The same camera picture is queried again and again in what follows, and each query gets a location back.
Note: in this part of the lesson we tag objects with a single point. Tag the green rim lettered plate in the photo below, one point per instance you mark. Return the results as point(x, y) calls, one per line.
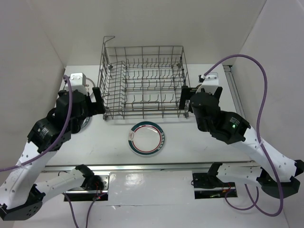
point(85, 123)

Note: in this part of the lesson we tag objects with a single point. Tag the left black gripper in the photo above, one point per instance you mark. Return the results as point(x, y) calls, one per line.
point(98, 107)

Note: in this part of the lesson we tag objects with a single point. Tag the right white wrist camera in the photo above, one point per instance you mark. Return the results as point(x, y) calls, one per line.
point(208, 83)

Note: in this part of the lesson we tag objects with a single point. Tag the aluminium right side rail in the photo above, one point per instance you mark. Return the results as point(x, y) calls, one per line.
point(234, 90)

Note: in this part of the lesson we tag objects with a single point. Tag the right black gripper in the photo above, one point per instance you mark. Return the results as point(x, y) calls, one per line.
point(185, 91)

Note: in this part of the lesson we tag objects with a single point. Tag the aluminium front rail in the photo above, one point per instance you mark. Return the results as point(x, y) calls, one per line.
point(147, 167)

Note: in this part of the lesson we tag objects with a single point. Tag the green red rimmed white plate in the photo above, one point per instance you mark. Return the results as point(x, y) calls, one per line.
point(146, 139)

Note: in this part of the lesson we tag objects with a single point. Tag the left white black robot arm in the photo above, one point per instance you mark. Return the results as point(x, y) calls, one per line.
point(21, 196)

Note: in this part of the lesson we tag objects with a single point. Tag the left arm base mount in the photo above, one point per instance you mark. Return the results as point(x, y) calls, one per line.
point(88, 190)

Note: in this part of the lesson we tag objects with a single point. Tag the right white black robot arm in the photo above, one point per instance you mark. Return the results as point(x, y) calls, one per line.
point(234, 130)

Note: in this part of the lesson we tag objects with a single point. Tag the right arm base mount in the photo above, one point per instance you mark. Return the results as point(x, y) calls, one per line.
point(207, 187)

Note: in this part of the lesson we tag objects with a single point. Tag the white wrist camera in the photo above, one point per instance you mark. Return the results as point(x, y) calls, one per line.
point(78, 82)
point(208, 83)

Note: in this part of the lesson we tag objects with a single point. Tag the white plate red characters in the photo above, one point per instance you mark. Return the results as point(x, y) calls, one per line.
point(89, 85)

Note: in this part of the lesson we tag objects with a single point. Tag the grey wire dish rack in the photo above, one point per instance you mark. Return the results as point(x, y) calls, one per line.
point(143, 81)

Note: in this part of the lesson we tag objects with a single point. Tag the aluminium rail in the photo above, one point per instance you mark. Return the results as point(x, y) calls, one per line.
point(147, 167)
point(234, 90)

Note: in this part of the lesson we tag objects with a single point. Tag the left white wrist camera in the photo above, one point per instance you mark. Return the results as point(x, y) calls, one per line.
point(78, 82)

